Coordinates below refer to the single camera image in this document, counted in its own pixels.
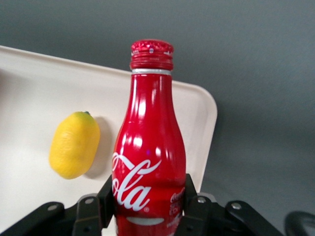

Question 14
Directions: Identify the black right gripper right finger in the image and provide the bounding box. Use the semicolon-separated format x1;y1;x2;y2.
181;173;218;236

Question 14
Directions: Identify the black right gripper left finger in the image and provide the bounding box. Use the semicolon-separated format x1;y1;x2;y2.
72;176;117;236

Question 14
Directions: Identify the red coke bottle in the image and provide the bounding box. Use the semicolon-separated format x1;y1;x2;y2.
111;38;187;236

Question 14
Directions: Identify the cream white plastic tray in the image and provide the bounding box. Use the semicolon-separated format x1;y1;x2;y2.
0;45;219;236

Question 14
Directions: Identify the yellow lemon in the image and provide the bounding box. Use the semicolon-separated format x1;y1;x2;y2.
48;111;101;180

